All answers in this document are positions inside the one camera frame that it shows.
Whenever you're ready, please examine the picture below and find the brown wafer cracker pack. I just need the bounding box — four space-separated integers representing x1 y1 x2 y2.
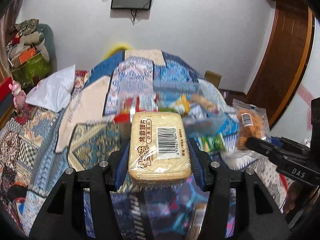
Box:
190 94 219 114

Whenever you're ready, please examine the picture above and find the pile of clothes and boxes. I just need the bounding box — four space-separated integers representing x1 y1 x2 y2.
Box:
7 18 56 88

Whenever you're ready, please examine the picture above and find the white pillow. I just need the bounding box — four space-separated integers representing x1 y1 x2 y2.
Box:
25 65 75 113

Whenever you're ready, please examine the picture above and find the brown wooden door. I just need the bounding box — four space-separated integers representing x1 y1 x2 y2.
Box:
247 3 314 127

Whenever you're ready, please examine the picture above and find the beige toast slice pack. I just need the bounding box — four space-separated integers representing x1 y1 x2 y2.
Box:
128 112 192 187

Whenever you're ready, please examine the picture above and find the clear plastic storage bin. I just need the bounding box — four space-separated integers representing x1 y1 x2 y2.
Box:
118 81 227 137

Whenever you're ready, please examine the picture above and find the green pea snack bag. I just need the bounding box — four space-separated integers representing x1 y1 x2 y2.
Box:
200 133 226 153

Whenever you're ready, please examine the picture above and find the patchwork patterned bedspread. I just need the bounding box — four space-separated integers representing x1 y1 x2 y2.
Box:
1 50 287 239

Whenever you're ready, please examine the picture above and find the orange fried snack bag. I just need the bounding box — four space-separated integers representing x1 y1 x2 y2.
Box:
232 99 271 151

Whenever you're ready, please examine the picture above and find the red snack bag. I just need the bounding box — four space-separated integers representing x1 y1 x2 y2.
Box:
114 93 158 124

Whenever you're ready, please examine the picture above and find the pink plush toy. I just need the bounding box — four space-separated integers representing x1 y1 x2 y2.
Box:
9 80 26 111

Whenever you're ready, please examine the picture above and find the gold cracker pack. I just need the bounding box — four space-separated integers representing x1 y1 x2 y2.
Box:
185 203 207 240

